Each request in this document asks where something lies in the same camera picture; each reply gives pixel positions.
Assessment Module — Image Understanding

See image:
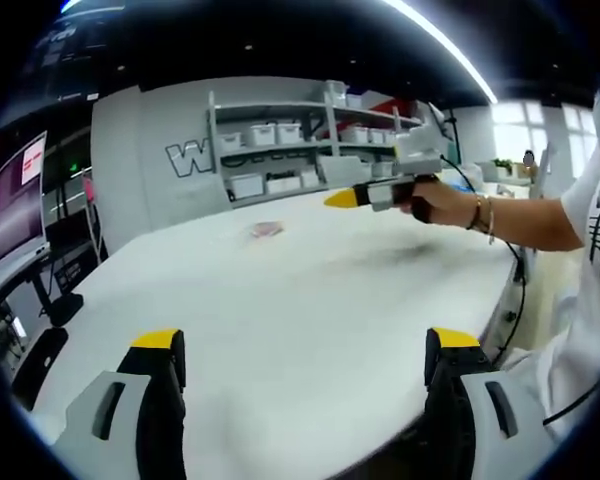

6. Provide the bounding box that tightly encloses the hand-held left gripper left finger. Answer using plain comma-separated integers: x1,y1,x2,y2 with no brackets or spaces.
53,328,187,480

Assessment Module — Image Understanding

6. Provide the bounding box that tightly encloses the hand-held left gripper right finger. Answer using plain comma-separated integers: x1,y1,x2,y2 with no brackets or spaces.
424,327,554,480

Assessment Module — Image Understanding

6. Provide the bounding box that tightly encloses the clear resealable bag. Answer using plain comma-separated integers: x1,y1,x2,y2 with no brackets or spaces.
243,218,287,242

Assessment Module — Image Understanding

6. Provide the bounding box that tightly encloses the white paper bag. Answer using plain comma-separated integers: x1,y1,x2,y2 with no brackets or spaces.
457,162,484,185

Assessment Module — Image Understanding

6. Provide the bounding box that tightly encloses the person's right hand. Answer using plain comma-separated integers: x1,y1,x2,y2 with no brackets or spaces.
398,173,481,232

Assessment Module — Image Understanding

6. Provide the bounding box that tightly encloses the white office desk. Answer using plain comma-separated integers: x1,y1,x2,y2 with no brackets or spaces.
482,164,541,201

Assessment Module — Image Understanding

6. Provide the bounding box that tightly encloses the bright window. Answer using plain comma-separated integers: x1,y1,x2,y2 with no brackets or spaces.
492,99,599,176

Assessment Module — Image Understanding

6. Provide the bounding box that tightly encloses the long ceiling light strip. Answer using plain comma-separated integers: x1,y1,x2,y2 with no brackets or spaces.
379,0,499,104

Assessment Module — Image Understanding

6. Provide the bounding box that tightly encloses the black office chair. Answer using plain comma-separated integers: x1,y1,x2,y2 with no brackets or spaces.
12,327,70,409

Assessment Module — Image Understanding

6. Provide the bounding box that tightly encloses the row of white storage bins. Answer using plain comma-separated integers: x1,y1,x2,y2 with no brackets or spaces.
219,79,399,199

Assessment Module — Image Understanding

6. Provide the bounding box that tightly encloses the grey metal shelving unit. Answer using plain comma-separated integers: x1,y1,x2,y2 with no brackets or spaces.
207,79,426,204

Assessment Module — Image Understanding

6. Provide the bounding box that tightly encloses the grey standing desk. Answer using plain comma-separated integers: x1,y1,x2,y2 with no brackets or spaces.
0,244,85,329

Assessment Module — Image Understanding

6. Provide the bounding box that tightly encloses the white thin stand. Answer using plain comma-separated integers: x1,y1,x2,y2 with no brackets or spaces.
81,167,106,261

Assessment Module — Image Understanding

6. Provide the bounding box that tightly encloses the computer monitor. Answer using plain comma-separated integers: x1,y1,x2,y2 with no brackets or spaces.
0,129,50,274

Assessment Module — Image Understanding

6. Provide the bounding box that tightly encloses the dark hanging screen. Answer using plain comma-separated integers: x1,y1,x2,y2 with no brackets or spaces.
29,4,126,76

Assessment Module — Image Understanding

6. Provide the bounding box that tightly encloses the dark wrist bracelet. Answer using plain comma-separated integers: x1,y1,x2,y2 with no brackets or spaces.
465,193,482,231

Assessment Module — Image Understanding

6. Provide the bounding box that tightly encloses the gold wrist bracelet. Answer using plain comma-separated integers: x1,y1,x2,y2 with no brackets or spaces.
479,195,496,246

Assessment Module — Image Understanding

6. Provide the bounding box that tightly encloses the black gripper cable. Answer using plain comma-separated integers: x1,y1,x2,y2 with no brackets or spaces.
542,382,600,427
438,153,527,361

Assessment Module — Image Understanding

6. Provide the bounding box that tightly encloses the grey wall lettering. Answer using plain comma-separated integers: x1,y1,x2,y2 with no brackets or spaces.
165,140,216,177

